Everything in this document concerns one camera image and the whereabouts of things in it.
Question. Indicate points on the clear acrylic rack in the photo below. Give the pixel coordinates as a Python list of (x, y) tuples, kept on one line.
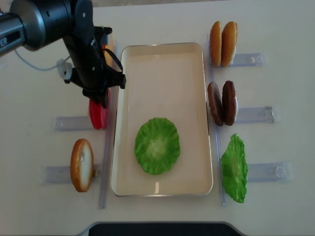
[(279, 171), (61, 175)]

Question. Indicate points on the toasted bread slice in holder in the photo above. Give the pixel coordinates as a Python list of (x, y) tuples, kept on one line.
[(82, 165)]

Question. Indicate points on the cream rectangular serving tray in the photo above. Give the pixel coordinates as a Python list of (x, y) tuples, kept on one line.
[(163, 81)]

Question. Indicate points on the black base at table edge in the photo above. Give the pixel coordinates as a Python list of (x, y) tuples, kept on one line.
[(162, 229)]

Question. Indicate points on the bread bun slice left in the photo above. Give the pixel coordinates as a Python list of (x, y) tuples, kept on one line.
[(215, 43)]

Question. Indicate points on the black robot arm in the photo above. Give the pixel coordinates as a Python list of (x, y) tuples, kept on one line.
[(35, 24)]

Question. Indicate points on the bread bun slice right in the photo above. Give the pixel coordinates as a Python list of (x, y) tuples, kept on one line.
[(229, 41)]

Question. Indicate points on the green lettuce leaf in holder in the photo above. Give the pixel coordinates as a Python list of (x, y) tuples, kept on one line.
[(235, 169)]

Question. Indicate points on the brown meat patty left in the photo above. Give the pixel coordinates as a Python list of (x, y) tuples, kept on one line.
[(215, 103)]

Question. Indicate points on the brown meat patty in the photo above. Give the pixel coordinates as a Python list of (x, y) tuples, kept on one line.
[(215, 103), (229, 103)]

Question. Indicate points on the red tomato slice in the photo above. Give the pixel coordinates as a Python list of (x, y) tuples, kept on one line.
[(98, 114)]

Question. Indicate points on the clear acrylic rack right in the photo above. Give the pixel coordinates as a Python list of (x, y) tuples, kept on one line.
[(279, 171)]

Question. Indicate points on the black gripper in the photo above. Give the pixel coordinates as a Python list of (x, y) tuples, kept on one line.
[(95, 83)]

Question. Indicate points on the bread bun slice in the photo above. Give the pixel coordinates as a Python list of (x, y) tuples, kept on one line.
[(229, 41), (215, 43)]

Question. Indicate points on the green lettuce leaf on tray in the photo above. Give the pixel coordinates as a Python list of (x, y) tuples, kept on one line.
[(157, 146)]

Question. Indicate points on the clear acrylic rack left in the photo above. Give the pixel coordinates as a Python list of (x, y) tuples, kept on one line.
[(61, 175)]

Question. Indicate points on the brown meat patty right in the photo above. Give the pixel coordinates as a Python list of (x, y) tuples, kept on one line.
[(229, 103)]

